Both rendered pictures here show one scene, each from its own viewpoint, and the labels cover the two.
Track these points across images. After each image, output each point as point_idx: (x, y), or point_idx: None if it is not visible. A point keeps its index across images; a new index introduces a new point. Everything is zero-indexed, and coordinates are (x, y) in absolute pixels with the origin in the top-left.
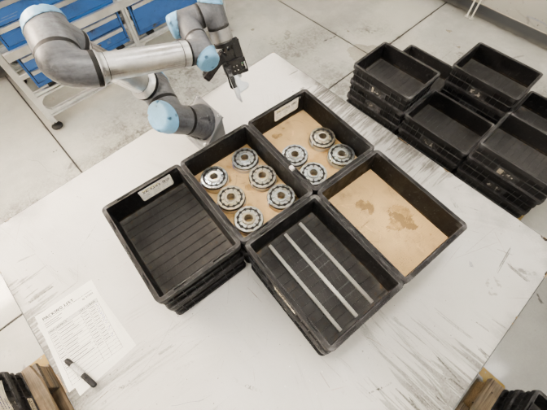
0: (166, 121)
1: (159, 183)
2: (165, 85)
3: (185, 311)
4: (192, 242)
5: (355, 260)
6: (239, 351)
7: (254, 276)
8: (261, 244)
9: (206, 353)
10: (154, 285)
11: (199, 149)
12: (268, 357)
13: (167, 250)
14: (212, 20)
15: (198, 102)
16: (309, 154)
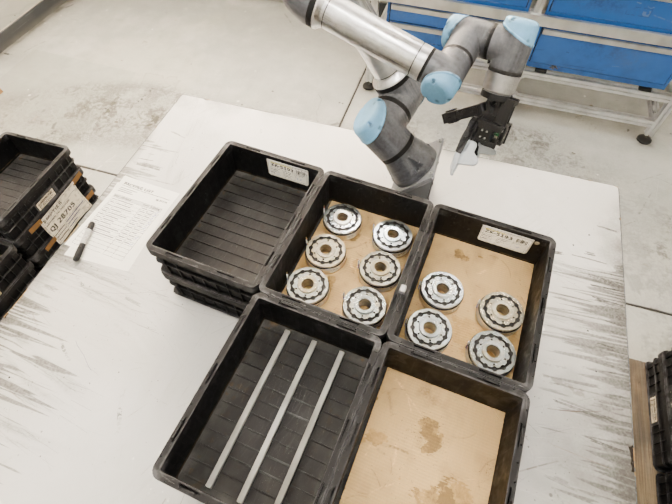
0: (364, 124)
1: (292, 170)
2: (410, 94)
3: (181, 296)
4: (248, 247)
5: (328, 461)
6: (157, 380)
7: None
8: (279, 317)
9: (142, 344)
10: (170, 234)
11: None
12: (162, 418)
13: (225, 229)
14: (498, 55)
15: (434, 145)
16: (462, 311)
